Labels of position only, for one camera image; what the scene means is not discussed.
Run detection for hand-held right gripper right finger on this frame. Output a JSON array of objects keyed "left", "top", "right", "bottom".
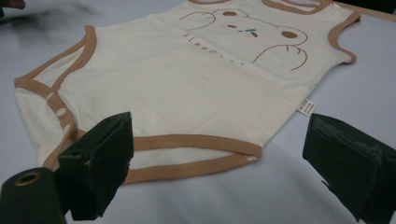
[{"left": 302, "top": 112, "right": 396, "bottom": 224}]

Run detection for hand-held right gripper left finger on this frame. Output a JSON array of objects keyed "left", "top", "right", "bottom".
[{"left": 57, "top": 111, "right": 135, "bottom": 222}]

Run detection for cream baby bodysuit tan trim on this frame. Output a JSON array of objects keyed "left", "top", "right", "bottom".
[{"left": 13, "top": 0, "right": 362, "bottom": 185}]

